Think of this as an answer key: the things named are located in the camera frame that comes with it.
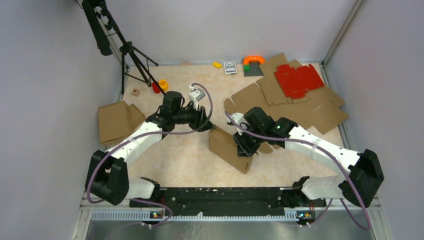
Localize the brown cardboard box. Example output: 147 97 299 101
208 126 253 174
97 101 146 146

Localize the folded brown cardboard box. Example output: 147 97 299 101
97 101 146 146

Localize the playing card deck box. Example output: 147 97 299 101
223 60 237 75

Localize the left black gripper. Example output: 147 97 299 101
172 100 215 132

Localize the small brown cardboard blank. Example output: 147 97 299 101
256 77 310 106

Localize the large brown cardboard sheet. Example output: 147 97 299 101
223 51 350 154

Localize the yellow small block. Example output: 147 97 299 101
212 61 222 69

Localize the grey lego base plate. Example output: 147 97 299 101
243 62 264 77

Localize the orange horseshoe toy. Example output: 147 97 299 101
242 55 266 65

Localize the black camera tripod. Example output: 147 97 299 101
79 0 166 95

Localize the yellow round toy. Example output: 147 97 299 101
158 79 169 92

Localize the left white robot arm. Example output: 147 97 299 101
85 88 214 207

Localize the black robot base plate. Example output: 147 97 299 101
149 187 327 222

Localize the red flat cardboard blank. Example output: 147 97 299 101
274 64 324 100

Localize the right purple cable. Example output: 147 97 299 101
224 110 373 231

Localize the small wooden cube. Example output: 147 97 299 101
131 88 141 97

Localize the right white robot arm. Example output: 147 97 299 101
225 106 385 208

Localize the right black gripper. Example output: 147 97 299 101
232 124 266 158

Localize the purple cable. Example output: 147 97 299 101
224 110 373 231
86 82 215 228

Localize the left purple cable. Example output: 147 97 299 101
86 82 215 228

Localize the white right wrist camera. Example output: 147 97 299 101
227 112 247 136

